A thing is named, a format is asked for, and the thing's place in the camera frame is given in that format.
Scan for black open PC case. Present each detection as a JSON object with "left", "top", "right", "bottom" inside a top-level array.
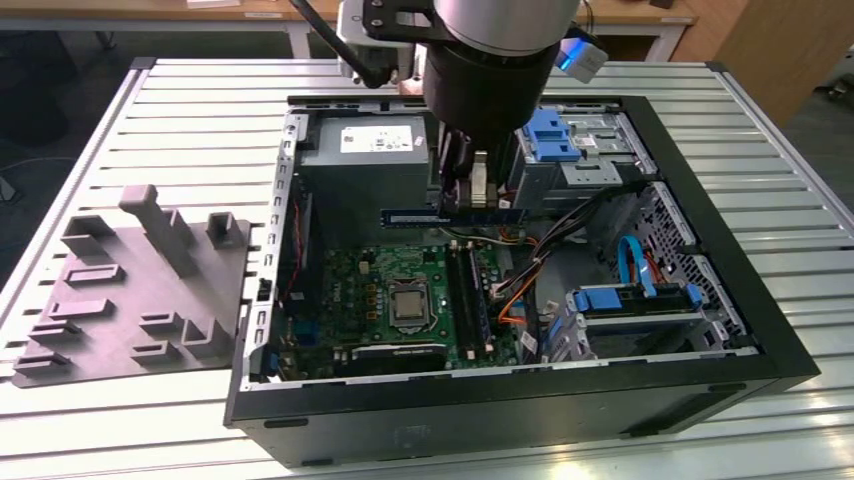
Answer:
[{"left": 221, "top": 94, "right": 821, "bottom": 470}]

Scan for black RAM slot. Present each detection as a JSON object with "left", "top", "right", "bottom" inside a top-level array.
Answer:
[{"left": 444, "top": 242, "right": 482, "bottom": 359}]

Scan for silver disk bay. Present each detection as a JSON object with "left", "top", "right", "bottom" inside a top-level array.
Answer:
[{"left": 562, "top": 287, "right": 761, "bottom": 361}]

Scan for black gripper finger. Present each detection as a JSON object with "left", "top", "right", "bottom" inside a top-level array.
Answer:
[
  {"left": 464, "top": 147, "right": 500, "bottom": 210},
  {"left": 436, "top": 128, "right": 470, "bottom": 214}
]

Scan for wooden cabinet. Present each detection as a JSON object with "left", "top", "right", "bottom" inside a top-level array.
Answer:
[{"left": 672, "top": 0, "right": 854, "bottom": 129}]

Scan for wooden desk, white legs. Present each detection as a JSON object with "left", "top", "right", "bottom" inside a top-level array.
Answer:
[{"left": 0, "top": 0, "right": 699, "bottom": 64}]

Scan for grey plastic parts rack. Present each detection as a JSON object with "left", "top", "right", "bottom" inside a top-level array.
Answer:
[{"left": 9, "top": 183, "right": 268, "bottom": 390}]

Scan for silver CPU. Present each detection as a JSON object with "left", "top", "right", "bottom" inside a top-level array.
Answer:
[{"left": 389, "top": 290, "right": 428, "bottom": 321}]

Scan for disk drive in blue carrier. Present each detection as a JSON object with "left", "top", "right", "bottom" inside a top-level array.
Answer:
[{"left": 571, "top": 282, "right": 703, "bottom": 317}]

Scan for black CPU socket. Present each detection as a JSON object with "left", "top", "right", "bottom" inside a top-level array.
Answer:
[{"left": 384, "top": 277, "right": 441, "bottom": 335}]

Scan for grey power supply unit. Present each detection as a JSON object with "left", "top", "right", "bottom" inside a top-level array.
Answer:
[{"left": 296, "top": 115, "right": 432, "bottom": 247}]

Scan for silver drive cage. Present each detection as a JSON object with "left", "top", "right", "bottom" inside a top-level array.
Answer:
[{"left": 509, "top": 107, "right": 659, "bottom": 216}]

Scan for black cable bundle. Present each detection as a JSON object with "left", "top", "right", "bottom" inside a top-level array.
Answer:
[{"left": 489, "top": 182, "right": 652, "bottom": 301}]

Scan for orange wire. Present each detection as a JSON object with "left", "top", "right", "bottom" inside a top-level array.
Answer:
[{"left": 496, "top": 277, "right": 538, "bottom": 329}]

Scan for blue plastic drive carrier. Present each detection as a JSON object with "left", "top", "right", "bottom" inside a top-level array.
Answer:
[{"left": 525, "top": 107, "right": 580, "bottom": 164}]

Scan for black graphics card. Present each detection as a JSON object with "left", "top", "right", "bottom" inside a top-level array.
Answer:
[{"left": 332, "top": 342, "right": 449, "bottom": 377}]

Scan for black camera cable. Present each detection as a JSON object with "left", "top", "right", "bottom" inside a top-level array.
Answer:
[{"left": 289, "top": 0, "right": 389, "bottom": 90}]

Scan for green motherboard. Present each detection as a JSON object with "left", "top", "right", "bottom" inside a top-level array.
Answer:
[{"left": 285, "top": 243, "right": 528, "bottom": 374}]

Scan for blue flat data cable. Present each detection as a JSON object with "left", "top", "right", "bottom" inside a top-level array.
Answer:
[{"left": 616, "top": 234, "right": 661, "bottom": 296}]

